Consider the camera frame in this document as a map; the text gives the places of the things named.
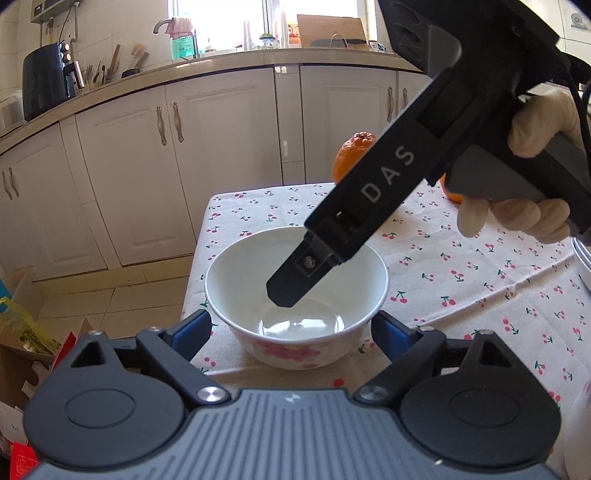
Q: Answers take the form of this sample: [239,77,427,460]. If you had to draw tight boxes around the cherry print tablecloth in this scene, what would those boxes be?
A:
[181,178,591,416]

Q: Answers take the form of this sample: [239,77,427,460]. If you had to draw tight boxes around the person's right hand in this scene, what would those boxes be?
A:
[457,88,585,241]

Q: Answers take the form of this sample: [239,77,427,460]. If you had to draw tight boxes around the wall water heater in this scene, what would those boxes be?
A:
[31,0,80,22]

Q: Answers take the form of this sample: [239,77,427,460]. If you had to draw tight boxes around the wooden cutting board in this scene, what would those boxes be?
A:
[296,14,371,49]

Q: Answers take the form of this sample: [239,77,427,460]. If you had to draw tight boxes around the pink dish cloth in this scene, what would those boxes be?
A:
[165,17,195,38]

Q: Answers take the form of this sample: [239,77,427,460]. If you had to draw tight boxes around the kitchen window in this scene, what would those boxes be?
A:
[173,0,363,49]

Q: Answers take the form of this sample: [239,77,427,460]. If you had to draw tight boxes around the utensil holder with utensils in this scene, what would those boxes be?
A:
[84,55,110,89]

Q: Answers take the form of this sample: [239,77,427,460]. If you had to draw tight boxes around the yellow plastic bag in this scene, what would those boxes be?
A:
[0,296,62,357]

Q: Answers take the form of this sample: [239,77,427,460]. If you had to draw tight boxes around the white kitchen cabinets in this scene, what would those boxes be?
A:
[0,60,437,283]

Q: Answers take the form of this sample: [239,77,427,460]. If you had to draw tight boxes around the black air fryer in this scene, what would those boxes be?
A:
[21,41,77,122]

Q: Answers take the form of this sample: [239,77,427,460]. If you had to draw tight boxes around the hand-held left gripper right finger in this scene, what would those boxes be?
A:
[355,310,513,407]

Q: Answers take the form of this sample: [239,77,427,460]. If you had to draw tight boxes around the orange without leaf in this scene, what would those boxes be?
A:
[332,131,379,184]

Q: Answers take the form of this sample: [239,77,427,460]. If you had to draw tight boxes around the white plastic container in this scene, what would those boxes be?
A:
[0,91,25,131]

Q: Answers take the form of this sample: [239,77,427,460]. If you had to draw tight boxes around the plain white bowl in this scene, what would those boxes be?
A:
[561,378,591,480]

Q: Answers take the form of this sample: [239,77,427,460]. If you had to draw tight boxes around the wooden spatulas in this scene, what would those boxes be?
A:
[128,43,149,71]

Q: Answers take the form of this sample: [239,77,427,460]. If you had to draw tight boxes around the orange with green leaf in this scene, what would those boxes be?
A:
[440,173,463,204]

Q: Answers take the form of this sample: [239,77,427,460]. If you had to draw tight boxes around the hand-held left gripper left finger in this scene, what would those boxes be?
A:
[69,309,232,407]

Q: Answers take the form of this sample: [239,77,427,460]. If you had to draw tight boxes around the cardboard box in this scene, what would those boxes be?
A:
[0,318,94,418]

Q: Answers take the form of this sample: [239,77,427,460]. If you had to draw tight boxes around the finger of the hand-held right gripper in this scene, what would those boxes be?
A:
[266,228,345,308]

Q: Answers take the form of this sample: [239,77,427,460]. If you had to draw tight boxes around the kitchen countertop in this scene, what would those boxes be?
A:
[0,46,416,139]

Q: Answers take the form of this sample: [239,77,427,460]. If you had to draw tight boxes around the green dish soap bottle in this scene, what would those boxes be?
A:
[171,34,195,61]

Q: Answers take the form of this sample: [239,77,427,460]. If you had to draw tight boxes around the red paper sheet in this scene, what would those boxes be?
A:
[8,442,40,480]

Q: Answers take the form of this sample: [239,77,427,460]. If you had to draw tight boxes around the white bowl with pink flowers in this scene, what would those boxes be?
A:
[204,226,389,370]

